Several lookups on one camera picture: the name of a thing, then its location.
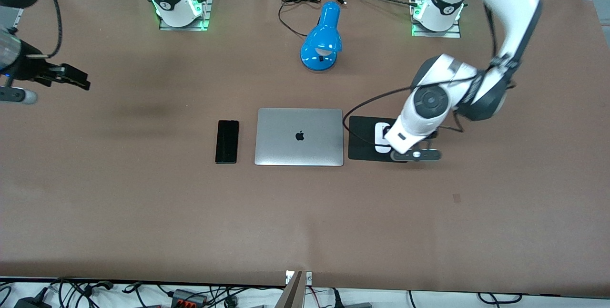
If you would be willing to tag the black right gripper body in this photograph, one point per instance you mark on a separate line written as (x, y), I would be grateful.
(29, 66)

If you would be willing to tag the white computer mouse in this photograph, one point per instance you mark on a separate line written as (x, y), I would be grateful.
(379, 134)

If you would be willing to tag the black smartphone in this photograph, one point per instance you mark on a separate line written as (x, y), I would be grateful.
(227, 142)

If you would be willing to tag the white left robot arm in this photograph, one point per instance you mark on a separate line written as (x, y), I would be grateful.
(429, 103)

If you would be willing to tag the black mouse pad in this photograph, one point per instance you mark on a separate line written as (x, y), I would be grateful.
(364, 126)

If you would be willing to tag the silver closed laptop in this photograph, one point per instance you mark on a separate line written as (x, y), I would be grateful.
(299, 136)

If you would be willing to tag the blue desk lamp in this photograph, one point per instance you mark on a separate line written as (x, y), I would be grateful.
(324, 36)

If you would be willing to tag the black power adapter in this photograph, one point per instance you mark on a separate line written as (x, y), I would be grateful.
(31, 302)

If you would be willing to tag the orange black connector block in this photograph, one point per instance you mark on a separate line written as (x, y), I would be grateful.
(188, 298)

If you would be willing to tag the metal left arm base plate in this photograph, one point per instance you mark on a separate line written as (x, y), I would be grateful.
(436, 34)

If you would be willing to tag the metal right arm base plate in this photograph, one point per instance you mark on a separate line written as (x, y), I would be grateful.
(183, 27)

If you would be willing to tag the front camera mount bracket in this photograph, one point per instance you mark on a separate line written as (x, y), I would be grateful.
(293, 293)

